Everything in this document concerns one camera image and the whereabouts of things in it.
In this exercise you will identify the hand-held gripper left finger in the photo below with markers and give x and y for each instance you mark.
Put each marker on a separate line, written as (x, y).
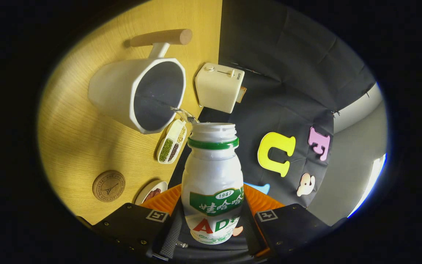
(172, 234)

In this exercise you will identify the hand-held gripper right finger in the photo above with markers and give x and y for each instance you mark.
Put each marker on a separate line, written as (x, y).
(250, 234)

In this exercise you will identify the white juice bottle green label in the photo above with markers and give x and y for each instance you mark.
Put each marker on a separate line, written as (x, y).
(211, 172)

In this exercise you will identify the round cork coaster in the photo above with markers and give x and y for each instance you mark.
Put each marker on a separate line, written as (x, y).
(108, 186)

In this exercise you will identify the red meat slices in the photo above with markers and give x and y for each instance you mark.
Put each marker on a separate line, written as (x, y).
(153, 194)

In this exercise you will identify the round white plate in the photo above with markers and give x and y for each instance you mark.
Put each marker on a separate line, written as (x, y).
(145, 192)

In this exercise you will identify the white divided dish with beans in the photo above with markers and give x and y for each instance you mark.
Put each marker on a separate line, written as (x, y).
(174, 130)

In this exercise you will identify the wooden table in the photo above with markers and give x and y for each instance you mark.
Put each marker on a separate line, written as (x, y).
(79, 146)

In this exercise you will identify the bread slice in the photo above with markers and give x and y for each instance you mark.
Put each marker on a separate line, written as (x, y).
(242, 94)

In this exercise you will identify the white toaster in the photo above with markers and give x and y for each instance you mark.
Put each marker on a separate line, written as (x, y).
(218, 88)

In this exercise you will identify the black backdrop cloth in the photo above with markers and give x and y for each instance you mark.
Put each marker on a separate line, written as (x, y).
(288, 73)

